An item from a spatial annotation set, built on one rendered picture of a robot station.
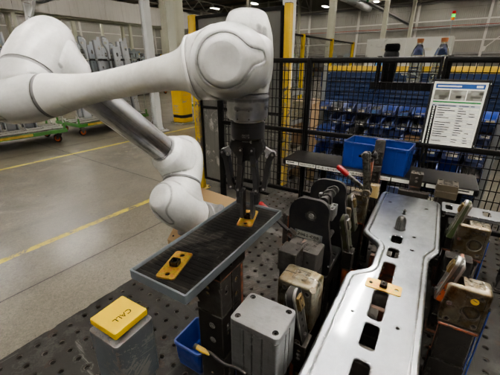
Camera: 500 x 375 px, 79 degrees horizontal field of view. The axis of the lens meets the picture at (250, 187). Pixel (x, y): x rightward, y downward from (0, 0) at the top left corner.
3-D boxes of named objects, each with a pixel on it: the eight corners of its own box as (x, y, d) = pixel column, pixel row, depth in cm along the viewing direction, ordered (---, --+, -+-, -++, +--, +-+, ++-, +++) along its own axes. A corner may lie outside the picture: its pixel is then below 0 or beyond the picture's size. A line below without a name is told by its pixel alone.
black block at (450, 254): (455, 346, 96) (482, 268, 85) (417, 331, 101) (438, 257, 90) (454, 328, 102) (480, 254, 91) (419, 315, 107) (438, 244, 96)
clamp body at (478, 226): (469, 323, 104) (500, 234, 91) (429, 309, 110) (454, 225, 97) (467, 306, 111) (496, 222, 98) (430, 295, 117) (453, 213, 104)
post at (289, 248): (288, 372, 87) (296, 254, 72) (272, 364, 90) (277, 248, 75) (295, 359, 91) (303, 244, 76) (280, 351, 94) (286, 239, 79)
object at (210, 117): (291, 210, 340) (303, 3, 264) (285, 215, 329) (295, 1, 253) (202, 184, 411) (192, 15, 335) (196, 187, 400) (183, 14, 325)
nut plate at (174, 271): (173, 280, 54) (172, 275, 54) (155, 277, 55) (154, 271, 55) (193, 254, 62) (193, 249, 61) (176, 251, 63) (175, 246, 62)
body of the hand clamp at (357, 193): (355, 272, 129) (367, 196, 115) (339, 267, 132) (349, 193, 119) (359, 265, 133) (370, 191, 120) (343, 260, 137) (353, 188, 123)
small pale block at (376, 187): (365, 263, 135) (379, 187, 121) (357, 260, 136) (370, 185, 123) (367, 259, 138) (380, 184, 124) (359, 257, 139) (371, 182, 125)
